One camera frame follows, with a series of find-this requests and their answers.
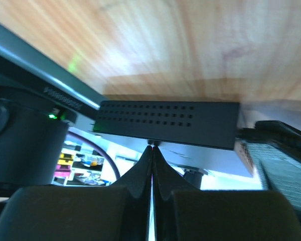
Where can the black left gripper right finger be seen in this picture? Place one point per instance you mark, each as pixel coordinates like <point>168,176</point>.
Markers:
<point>183,212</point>

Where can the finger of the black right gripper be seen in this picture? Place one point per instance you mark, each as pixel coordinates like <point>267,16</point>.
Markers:
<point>275,149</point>

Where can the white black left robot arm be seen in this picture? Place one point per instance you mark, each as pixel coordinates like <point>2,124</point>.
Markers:
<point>30,144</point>

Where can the black network switch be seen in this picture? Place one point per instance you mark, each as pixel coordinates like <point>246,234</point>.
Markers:
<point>199,135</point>

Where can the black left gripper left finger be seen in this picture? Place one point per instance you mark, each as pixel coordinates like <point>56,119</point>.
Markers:
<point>119,211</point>

